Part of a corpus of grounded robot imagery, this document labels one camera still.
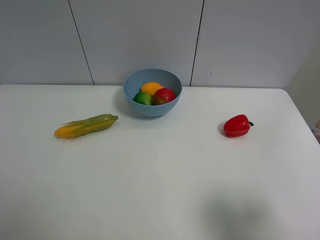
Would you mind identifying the red pomegranate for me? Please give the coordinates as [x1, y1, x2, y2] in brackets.
[151, 88, 176, 106]

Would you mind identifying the green lime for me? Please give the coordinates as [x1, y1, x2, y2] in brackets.
[133, 91, 152, 106]

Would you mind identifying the yellow mango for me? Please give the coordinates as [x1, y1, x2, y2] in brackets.
[140, 82, 164, 97]

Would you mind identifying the blue plastic bowl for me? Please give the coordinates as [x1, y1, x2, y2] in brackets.
[122, 68, 183, 117]

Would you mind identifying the red bell pepper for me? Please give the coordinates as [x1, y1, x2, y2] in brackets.
[223, 114, 254, 138]

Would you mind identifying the corn cob with husk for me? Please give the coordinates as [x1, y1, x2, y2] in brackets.
[54, 114, 119, 141]

